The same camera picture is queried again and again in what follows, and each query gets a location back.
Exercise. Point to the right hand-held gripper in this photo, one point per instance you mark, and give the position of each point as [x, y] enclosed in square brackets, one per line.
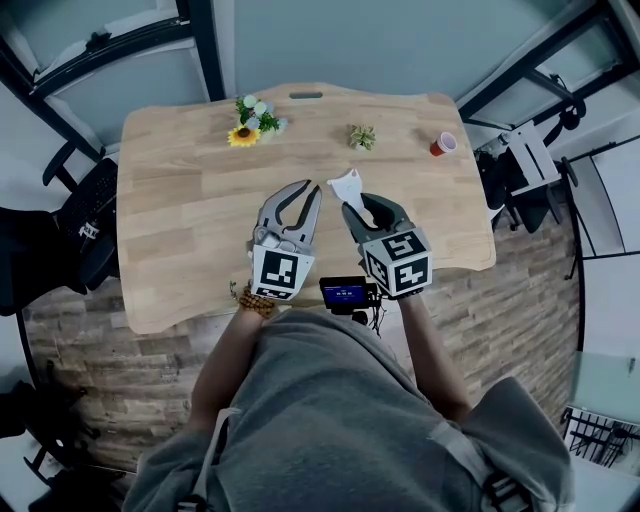
[400, 265]

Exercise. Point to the small potted succulent plant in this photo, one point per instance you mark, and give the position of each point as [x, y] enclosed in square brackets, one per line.
[362, 137]

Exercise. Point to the person's right forearm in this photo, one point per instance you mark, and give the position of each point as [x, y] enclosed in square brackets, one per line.
[435, 350]

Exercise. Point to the person's left forearm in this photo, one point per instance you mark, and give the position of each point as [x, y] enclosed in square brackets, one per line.
[227, 365]

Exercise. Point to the artificial flower bouquet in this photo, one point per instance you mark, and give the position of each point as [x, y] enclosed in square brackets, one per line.
[245, 135]

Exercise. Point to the black swivel chair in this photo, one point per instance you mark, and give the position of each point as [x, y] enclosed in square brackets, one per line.
[17, 407]

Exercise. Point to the person's grey shirt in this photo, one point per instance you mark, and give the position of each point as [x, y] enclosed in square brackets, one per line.
[340, 425]

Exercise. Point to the black tripod head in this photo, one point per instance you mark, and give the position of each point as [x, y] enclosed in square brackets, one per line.
[359, 317]

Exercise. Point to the white board on black stand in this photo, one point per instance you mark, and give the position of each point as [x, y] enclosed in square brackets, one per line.
[615, 210]

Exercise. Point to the small black monitor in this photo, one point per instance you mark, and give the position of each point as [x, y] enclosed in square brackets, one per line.
[345, 292]

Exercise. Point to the white slatted chair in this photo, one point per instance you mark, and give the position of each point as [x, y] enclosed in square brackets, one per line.
[532, 150]

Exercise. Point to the small white object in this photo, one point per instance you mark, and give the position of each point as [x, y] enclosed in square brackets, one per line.
[347, 187]

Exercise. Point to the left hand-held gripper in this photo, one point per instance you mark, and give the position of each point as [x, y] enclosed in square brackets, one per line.
[280, 270]

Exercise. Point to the black window frame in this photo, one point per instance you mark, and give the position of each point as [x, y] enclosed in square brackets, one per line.
[205, 50]

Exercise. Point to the black office chair with headrest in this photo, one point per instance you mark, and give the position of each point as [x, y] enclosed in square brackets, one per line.
[530, 210]

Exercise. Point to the black mesh office chair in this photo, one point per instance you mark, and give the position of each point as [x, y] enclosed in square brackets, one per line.
[95, 195]

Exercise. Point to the red cup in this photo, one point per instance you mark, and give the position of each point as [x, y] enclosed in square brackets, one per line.
[440, 146]

